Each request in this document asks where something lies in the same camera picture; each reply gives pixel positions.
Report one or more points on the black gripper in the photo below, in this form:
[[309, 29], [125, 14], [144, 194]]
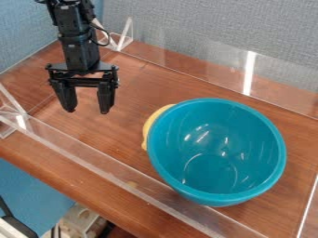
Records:
[[84, 70]]

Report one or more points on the blue plastic bowl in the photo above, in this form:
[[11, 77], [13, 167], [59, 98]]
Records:
[[217, 151]]

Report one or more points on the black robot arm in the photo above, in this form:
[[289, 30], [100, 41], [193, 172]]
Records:
[[73, 17]]

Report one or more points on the yellow object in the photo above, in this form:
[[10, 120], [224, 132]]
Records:
[[150, 122]]

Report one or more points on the clear acrylic front barrier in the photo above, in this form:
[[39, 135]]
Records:
[[138, 202]]

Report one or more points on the clear acrylic barrier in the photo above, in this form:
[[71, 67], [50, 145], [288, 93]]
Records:
[[256, 75], [138, 202]]

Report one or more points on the white device under table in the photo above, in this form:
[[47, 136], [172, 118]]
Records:
[[81, 223]]

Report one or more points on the black chair part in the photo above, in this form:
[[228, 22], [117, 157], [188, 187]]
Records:
[[14, 222]]

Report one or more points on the clear acrylic back barrier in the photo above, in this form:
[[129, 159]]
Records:
[[256, 75]]

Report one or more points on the clear acrylic corner bracket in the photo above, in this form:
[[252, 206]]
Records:
[[116, 41]]

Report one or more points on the clear acrylic left bracket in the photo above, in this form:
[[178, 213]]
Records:
[[13, 114]]

